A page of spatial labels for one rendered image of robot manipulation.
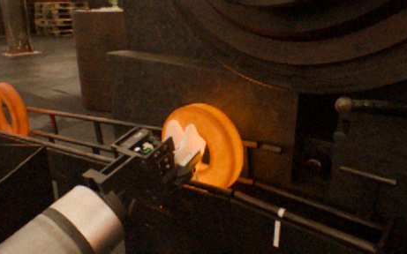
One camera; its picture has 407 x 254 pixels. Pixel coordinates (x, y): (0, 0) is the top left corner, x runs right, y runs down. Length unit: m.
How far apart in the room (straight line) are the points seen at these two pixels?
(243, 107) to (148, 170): 0.21
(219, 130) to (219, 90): 0.10
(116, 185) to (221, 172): 0.18
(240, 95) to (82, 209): 0.30
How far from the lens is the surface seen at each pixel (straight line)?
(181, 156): 0.52
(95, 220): 0.42
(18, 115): 1.10
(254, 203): 0.51
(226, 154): 0.53
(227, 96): 0.59
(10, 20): 7.17
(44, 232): 0.42
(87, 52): 3.26
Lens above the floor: 0.98
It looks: 20 degrees down
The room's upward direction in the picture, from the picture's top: straight up
